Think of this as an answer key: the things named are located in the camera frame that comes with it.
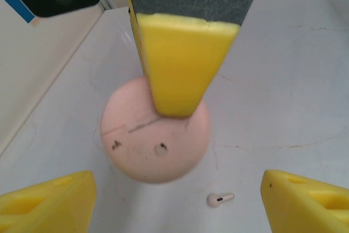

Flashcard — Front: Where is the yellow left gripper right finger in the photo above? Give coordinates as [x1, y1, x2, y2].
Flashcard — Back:
[260, 169, 349, 233]

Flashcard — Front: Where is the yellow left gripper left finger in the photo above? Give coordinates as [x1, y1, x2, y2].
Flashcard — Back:
[0, 170, 97, 233]

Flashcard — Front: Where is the pink round charging case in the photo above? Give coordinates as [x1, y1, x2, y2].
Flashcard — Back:
[100, 76, 212, 184]

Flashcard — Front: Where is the white earbud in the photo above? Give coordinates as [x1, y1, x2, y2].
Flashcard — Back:
[206, 192, 235, 208]

